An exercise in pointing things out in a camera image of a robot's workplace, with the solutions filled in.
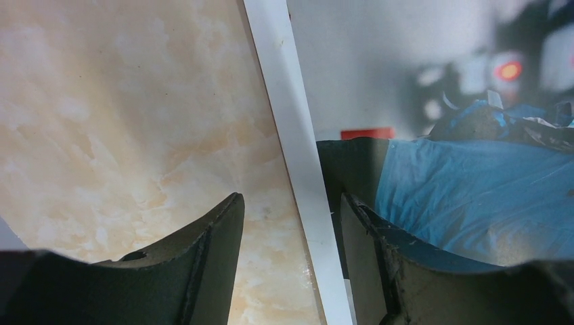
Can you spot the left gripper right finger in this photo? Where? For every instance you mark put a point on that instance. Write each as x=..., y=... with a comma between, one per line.
x=396, y=278

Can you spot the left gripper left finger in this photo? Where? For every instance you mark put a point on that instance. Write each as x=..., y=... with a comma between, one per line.
x=185, y=278

